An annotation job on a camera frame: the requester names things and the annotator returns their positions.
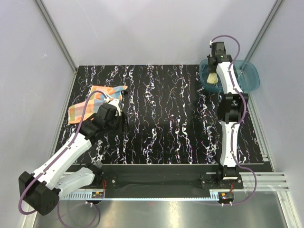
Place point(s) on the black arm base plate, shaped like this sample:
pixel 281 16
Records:
pixel 179 181

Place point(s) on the blue transparent plastic bin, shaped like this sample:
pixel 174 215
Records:
pixel 246 74

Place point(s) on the left aluminium frame post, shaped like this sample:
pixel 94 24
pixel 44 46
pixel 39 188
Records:
pixel 55 33

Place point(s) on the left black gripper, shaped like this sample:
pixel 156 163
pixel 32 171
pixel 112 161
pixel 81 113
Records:
pixel 123 123

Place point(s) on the right aluminium frame post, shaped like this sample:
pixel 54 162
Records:
pixel 266 25

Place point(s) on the aluminium frame post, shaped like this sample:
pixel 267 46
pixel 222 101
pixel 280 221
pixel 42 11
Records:
pixel 266 25
pixel 55 33

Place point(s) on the yellow crocodile towel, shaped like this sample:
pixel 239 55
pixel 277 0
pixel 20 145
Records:
pixel 212 78

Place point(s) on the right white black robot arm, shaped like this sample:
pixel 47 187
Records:
pixel 231 112

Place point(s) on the orange blue patterned towel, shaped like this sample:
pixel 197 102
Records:
pixel 96 100

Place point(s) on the aluminium rail with slots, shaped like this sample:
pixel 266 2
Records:
pixel 261 182

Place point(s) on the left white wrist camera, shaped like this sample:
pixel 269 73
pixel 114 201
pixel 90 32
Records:
pixel 116 104

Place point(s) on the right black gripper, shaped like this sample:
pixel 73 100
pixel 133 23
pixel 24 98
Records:
pixel 211 70

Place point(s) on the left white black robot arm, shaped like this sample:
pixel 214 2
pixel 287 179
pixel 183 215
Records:
pixel 44 187

